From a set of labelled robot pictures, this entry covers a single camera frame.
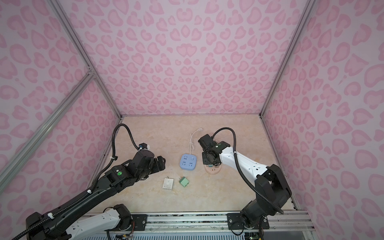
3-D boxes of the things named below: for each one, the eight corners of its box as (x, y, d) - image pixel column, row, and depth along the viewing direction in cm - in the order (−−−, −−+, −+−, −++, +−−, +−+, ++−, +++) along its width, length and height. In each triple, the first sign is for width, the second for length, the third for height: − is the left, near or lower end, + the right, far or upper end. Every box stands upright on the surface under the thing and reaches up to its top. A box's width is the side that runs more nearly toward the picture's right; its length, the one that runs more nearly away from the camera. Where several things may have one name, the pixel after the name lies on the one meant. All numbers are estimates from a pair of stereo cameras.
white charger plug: (163, 189, 86) (162, 187, 83) (164, 179, 90) (163, 177, 87) (172, 189, 86) (172, 187, 83) (173, 179, 90) (173, 177, 87)
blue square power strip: (179, 170, 92) (178, 169, 90) (180, 156, 98) (180, 154, 96) (196, 170, 92) (196, 169, 90) (196, 156, 98) (196, 154, 96)
